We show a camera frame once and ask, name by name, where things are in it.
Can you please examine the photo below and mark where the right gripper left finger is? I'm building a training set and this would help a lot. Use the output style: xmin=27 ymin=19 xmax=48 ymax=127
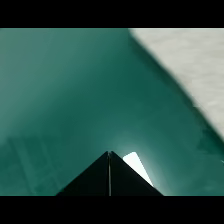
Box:
xmin=55 ymin=150 xmax=110 ymax=197

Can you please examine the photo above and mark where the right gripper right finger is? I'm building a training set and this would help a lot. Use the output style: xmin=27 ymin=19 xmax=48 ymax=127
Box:
xmin=109 ymin=150 xmax=165 ymax=197

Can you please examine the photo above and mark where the pink garment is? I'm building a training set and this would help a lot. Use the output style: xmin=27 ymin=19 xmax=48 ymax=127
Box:
xmin=128 ymin=28 xmax=224 ymax=144

